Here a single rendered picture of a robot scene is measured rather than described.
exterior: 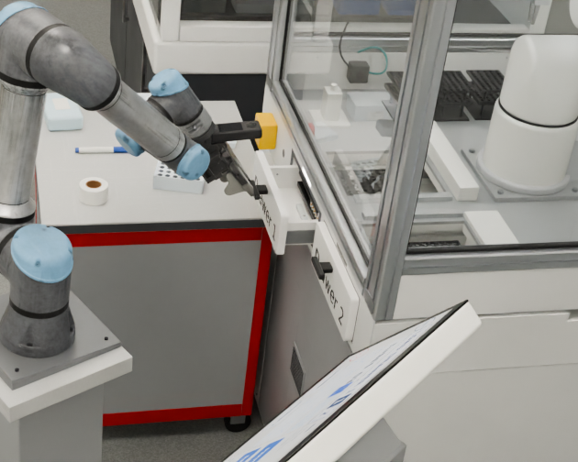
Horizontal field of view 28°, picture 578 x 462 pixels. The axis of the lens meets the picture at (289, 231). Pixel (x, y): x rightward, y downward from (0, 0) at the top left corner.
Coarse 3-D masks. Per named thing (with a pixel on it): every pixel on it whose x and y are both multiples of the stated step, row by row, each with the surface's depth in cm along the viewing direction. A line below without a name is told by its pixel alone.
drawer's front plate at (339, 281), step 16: (320, 224) 253; (320, 240) 251; (320, 256) 251; (336, 256) 243; (336, 272) 240; (336, 288) 240; (352, 288) 234; (336, 304) 241; (352, 304) 231; (336, 320) 241; (352, 320) 234; (352, 336) 236
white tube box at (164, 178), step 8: (160, 168) 291; (168, 168) 292; (160, 176) 287; (168, 176) 289; (176, 176) 289; (160, 184) 288; (168, 184) 288; (176, 184) 288; (184, 184) 288; (192, 184) 288; (200, 184) 288; (192, 192) 289; (200, 192) 289
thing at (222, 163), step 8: (208, 136) 251; (200, 144) 254; (208, 144) 254; (216, 144) 255; (224, 144) 255; (208, 152) 256; (216, 152) 255; (224, 152) 255; (232, 152) 260; (216, 160) 255; (224, 160) 256; (208, 168) 256; (216, 168) 257; (224, 168) 257; (208, 176) 257; (216, 176) 258
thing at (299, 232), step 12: (276, 168) 278; (288, 168) 278; (276, 180) 280; (288, 180) 280; (300, 180) 281; (288, 192) 280; (300, 192) 280; (288, 204) 275; (288, 228) 259; (300, 228) 259; (312, 228) 260; (288, 240) 260; (300, 240) 261; (312, 240) 262
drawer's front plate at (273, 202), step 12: (264, 156) 275; (264, 168) 270; (264, 180) 269; (276, 192) 261; (276, 204) 258; (264, 216) 270; (276, 216) 258; (288, 216) 255; (276, 228) 259; (276, 240) 259; (276, 252) 260
